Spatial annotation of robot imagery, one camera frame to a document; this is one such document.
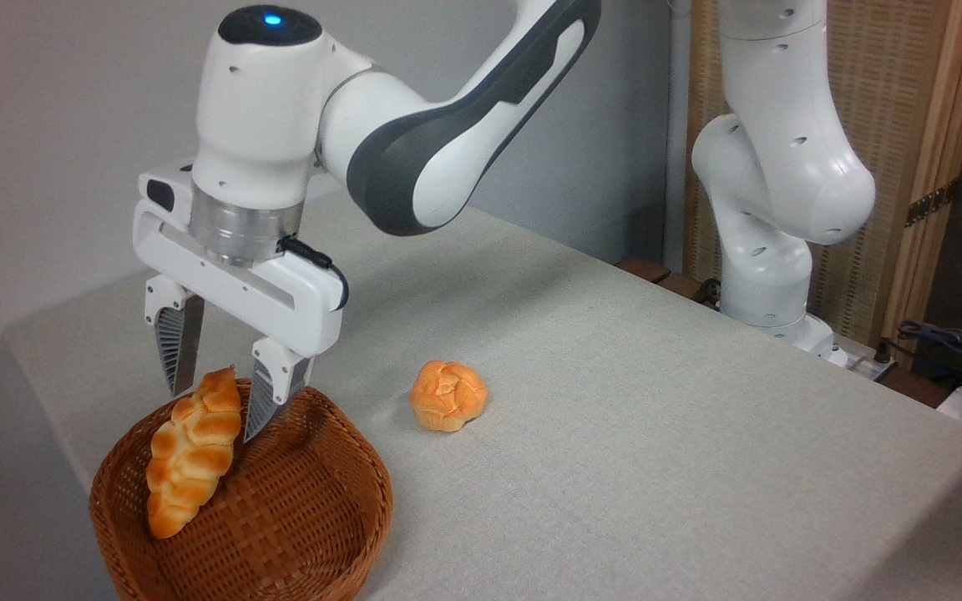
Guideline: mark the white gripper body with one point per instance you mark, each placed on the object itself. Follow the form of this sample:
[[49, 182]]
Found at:
[[289, 309]]

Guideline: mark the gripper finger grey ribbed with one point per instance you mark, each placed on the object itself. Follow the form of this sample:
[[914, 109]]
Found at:
[[182, 338], [274, 388]]

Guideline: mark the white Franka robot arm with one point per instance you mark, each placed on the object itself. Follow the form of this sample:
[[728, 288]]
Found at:
[[464, 125]]

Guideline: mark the long braided bread loaf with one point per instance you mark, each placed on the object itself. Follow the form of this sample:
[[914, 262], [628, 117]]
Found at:
[[193, 455]]

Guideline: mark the round knotted bread roll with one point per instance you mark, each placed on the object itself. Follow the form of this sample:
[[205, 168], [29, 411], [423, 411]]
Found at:
[[448, 396]]

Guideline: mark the brown woven wicker basket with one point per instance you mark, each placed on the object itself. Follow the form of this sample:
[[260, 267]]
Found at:
[[297, 517]]

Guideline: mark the brown wooden block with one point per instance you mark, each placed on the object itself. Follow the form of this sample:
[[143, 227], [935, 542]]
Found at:
[[644, 269]]

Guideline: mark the grey tablecloth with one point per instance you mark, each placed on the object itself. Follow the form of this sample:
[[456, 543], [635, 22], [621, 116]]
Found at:
[[631, 467]]

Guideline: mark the wooden bamboo folding screen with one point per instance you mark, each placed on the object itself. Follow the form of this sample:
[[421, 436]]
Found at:
[[898, 100]]

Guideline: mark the brass screen hinge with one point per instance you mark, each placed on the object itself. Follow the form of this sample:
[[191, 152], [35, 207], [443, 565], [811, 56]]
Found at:
[[932, 203]]

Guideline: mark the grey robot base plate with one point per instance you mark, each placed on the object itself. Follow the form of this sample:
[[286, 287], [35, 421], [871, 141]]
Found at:
[[861, 361]]

